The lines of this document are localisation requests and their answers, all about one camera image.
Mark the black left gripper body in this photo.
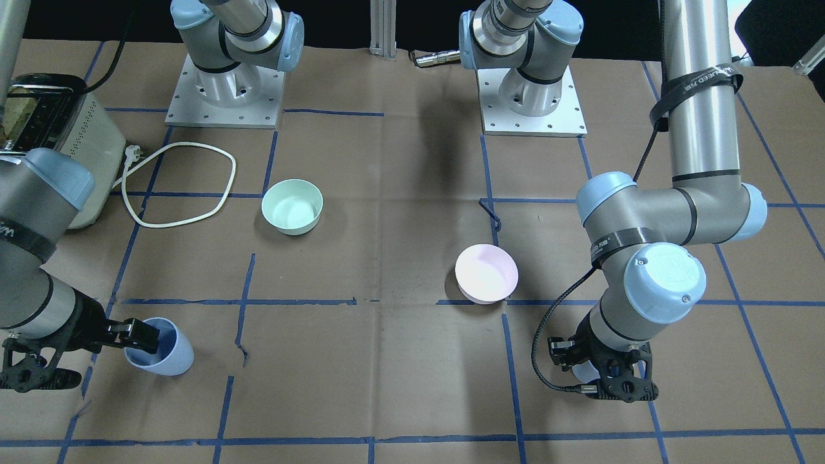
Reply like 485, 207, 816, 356
548, 317, 659, 403

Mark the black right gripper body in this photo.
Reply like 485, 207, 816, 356
1, 290, 123, 393

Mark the blue cup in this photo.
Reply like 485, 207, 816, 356
124, 317, 194, 376
571, 360, 601, 384

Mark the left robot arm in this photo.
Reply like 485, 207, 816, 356
459, 1, 767, 403

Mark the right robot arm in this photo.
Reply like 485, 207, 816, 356
1, 1, 304, 392

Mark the pink bowl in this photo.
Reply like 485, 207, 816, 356
454, 244, 519, 304

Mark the green bowl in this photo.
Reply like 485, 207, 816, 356
260, 179, 324, 236

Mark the cream toaster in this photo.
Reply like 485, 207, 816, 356
2, 73, 126, 229

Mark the white toaster power cable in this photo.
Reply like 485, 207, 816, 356
113, 142, 237, 229

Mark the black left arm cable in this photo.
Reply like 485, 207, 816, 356
531, 0, 744, 395

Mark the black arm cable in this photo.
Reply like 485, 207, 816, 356
531, 0, 744, 395
84, 6, 137, 95

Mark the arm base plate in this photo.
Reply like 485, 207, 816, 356
476, 67, 588, 137
165, 57, 286, 130

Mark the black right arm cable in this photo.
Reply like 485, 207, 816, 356
84, 6, 137, 95

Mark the aluminium frame post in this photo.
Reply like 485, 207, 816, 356
369, 0, 397, 61

